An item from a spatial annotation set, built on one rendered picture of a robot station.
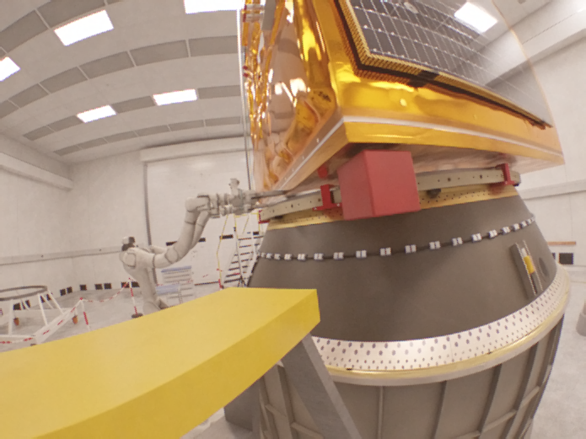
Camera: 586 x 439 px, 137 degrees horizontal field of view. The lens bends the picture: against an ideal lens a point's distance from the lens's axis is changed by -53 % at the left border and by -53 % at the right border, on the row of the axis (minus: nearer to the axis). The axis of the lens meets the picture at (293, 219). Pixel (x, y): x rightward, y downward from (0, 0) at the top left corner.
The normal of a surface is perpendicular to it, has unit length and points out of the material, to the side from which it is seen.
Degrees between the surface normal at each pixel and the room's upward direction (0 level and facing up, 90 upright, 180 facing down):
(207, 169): 90
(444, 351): 43
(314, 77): 88
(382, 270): 62
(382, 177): 90
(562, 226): 90
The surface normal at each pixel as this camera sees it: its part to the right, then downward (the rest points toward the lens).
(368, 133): 0.21, -0.06
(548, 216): -0.97, 0.11
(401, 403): -0.39, 0.02
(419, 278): -0.37, -0.45
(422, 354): -0.33, -0.72
